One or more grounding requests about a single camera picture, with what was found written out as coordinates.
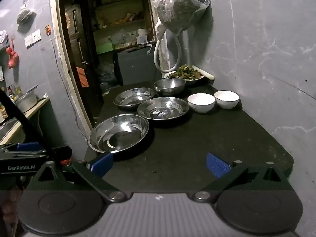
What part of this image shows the plastic bag of dried greens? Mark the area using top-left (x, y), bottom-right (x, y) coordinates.
top-left (152, 0), bottom-right (211, 34)

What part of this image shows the white flexible hose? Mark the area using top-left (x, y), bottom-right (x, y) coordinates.
top-left (153, 21), bottom-right (182, 74)

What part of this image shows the small hanging plastic bag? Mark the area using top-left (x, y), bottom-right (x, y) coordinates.
top-left (16, 1), bottom-right (35, 25)

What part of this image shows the dark wooden door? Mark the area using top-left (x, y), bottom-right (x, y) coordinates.
top-left (65, 2), bottom-right (90, 104)

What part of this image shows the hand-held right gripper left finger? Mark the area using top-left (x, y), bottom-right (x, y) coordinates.
top-left (30, 152), bottom-right (127, 201)

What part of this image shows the dark chest freezer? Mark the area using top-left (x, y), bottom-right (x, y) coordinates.
top-left (116, 46), bottom-right (161, 86)

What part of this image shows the orange door sticker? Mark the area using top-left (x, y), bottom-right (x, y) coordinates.
top-left (76, 67), bottom-right (89, 87)

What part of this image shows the white plate of cooked vegetables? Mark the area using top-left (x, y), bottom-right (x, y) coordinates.
top-left (163, 65), bottom-right (206, 86)

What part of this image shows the white power cable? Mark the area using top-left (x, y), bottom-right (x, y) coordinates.
top-left (147, 42), bottom-right (159, 55)

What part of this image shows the large stainless steel plate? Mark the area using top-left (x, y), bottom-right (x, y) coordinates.
top-left (89, 114), bottom-right (150, 153)

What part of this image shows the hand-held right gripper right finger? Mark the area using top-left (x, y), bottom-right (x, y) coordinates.
top-left (193, 152), bottom-right (293, 201)

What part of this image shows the grey wall cable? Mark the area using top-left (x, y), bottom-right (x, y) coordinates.
top-left (48, 33), bottom-right (93, 151)

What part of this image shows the white ceramic bowl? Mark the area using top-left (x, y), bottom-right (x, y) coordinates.
top-left (214, 90), bottom-right (240, 109)
top-left (187, 93), bottom-right (216, 113)

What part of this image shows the green box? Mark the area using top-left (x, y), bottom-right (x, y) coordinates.
top-left (96, 42), bottom-right (114, 54)

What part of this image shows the stainless steel bowl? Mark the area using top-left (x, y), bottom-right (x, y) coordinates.
top-left (153, 78), bottom-right (186, 95)

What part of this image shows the aluminium pot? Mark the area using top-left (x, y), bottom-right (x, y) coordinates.
top-left (15, 85), bottom-right (39, 113)

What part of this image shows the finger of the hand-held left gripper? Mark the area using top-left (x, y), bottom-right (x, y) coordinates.
top-left (46, 147), bottom-right (72, 166)
top-left (0, 142), bottom-right (47, 158)

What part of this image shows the beige kitchen counter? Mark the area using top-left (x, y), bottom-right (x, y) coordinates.
top-left (0, 97), bottom-right (50, 145)

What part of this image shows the wooden storage shelf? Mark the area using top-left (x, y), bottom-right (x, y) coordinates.
top-left (87, 0), bottom-right (153, 50)

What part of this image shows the white radish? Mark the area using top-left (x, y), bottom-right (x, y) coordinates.
top-left (192, 65), bottom-right (215, 80)

